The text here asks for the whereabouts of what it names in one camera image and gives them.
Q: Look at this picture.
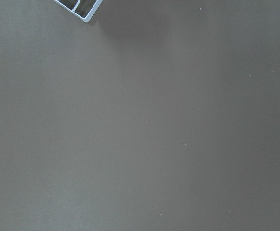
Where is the white wire cup rack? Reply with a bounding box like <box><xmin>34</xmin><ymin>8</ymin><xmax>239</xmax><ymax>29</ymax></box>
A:
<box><xmin>54</xmin><ymin>0</ymin><xmax>103</xmax><ymax>23</ymax></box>

